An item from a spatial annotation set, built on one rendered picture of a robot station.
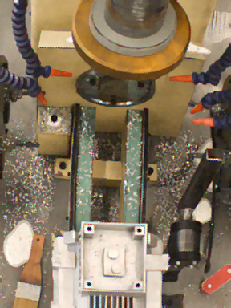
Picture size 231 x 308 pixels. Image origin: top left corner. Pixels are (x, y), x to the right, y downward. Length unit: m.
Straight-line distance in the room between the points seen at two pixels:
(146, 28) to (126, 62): 0.06
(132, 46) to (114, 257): 0.33
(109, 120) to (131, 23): 0.55
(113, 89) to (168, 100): 0.12
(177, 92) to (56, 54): 0.26
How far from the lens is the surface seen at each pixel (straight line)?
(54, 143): 1.42
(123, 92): 1.32
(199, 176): 1.07
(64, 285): 1.12
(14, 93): 1.23
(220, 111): 1.26
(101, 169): 1.42
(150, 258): 1.13
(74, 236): 1.11
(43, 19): 1.33
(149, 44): 0.96
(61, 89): 1.34
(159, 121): 1.45
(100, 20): 0.98
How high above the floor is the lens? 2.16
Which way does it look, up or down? 66 degrees down
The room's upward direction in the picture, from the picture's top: 12 degrees clockwise
